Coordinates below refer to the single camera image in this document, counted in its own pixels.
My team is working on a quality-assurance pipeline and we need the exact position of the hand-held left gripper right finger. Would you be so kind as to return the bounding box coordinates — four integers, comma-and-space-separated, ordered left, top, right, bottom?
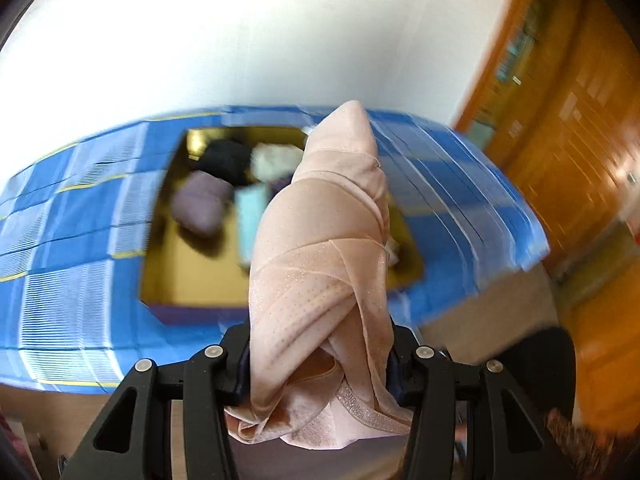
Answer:
385, 325, 566, 480

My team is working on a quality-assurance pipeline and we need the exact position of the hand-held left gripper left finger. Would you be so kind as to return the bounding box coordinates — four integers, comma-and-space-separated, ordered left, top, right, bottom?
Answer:
60, 324, 251, 480

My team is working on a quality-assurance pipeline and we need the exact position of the gold tray box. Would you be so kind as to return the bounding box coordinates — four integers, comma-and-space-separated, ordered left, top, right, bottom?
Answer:
137, 125, 426, 328

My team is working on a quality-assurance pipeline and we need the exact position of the pink cloth bundle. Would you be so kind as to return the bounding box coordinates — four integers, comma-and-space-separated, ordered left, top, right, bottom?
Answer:
224, 100, 413, 448

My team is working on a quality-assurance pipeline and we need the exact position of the light blue cloth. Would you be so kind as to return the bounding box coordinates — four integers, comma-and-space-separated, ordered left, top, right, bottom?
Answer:
234, 182, 273, 266

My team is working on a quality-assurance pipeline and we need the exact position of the purple cloth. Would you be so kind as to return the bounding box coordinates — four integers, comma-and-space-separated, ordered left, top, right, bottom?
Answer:
170, 170, 233, 236

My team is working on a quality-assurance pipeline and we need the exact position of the black cloth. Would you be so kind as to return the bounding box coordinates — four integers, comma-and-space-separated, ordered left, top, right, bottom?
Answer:
192, 139, 253, 186

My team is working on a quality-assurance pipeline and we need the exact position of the light green cloth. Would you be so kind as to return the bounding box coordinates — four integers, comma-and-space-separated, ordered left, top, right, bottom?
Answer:
250, 142, 306, 186

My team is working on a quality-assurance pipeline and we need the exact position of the blue plaid blanket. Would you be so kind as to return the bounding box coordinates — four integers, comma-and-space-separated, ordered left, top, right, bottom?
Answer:
0, 105, 551, 395

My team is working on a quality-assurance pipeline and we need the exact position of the wooden cabinet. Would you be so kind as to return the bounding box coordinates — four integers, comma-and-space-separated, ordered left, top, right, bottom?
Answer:
505, 0, 640, 281

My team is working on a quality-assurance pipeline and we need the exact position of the wooden glass-panel door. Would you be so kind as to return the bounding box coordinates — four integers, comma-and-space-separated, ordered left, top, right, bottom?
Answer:
452, 0, 586, 161

